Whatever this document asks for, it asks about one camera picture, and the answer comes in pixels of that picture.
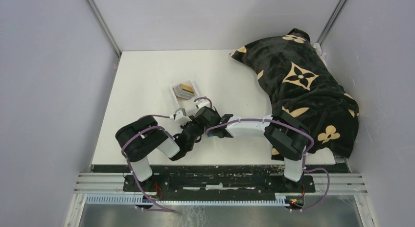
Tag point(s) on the black blanket with beige flowers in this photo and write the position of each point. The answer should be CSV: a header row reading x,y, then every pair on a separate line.
x,y
298,82

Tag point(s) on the aluminium rail frame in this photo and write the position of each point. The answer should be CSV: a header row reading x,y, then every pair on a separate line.
x,y
340,199

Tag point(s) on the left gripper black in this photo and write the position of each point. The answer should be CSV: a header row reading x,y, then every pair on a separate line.
x,y
193,120

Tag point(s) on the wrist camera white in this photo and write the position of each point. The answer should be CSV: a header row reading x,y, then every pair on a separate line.
x,y
201,102
179,116

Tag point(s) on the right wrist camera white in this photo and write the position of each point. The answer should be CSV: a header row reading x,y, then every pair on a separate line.
x,y
201,102

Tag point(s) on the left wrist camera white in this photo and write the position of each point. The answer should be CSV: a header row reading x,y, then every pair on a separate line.
x,y
179,116

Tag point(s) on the white crumpled cloth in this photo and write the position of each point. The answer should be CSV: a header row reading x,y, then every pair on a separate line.
x,y
322,55

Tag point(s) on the clear plastic tray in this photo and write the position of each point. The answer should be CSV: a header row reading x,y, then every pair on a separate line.
x,y
189,105

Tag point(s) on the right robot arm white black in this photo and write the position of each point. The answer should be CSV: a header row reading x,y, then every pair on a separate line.
x,y
284,132

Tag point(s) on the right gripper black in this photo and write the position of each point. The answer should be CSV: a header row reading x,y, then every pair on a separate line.
x,y
214,110

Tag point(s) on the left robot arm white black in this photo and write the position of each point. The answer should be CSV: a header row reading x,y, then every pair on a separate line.
x,y
138,139

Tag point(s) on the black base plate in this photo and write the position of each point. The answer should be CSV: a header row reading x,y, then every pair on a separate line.
x,y
223,183

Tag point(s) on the stack of cards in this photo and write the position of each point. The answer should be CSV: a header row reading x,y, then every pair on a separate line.
x,y
183,91

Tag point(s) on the white slotted cable duct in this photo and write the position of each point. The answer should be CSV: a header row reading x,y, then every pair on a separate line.
x,y
138,199

